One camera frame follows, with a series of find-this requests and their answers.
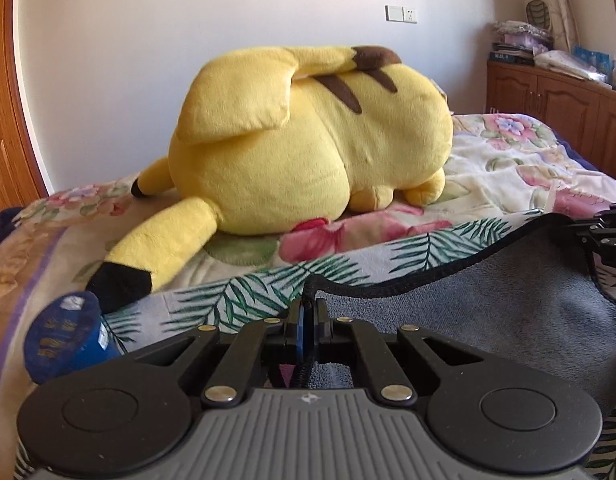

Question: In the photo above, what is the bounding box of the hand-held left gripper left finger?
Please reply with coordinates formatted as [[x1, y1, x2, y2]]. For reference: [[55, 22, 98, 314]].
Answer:
[[124, 299, 306, 409]]

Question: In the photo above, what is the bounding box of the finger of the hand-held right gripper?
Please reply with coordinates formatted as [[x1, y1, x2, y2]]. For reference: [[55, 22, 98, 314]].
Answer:
[[586, 247, 616, 308], [574, 211, 616, 247]]

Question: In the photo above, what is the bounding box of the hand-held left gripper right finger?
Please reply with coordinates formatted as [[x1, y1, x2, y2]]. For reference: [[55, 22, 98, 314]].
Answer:
[[307, 297, 484, 409]]

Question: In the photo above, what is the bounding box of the grey leaf-print towel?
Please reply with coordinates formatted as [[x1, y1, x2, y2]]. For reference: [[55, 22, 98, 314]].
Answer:
[[102, 212, 616, 480]]

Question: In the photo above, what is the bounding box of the floral blanket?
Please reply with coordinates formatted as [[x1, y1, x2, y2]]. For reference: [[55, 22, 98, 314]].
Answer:
[[0, 112, 616, 480]]

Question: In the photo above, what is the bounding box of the wooden cabinet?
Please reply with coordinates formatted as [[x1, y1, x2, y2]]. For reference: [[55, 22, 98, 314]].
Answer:
[[485, 59, 616, 179]]

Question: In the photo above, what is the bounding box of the white plastic bag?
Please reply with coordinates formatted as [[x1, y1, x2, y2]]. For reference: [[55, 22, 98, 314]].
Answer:
[[533, 50, 609, 83]]

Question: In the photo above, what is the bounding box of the yellow plush toy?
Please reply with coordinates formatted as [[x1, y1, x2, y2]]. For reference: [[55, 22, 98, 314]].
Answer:
[[86, 45, 455, 315]]

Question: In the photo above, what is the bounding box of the stack of books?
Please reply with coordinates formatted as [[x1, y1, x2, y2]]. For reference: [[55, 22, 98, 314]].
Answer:
[[488, 21, 554, 67]]

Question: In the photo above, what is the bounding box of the blue cylindrical container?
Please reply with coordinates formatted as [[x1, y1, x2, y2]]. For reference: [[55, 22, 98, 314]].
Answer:
[[23, 290, 123, 386]]

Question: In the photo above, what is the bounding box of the wooden door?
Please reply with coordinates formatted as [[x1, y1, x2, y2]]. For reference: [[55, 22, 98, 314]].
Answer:
[[0, 0, 50, 213]]

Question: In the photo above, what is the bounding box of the white wall socket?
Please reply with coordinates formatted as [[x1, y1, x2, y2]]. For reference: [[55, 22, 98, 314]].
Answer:
[[385, 5, 418, 24]]

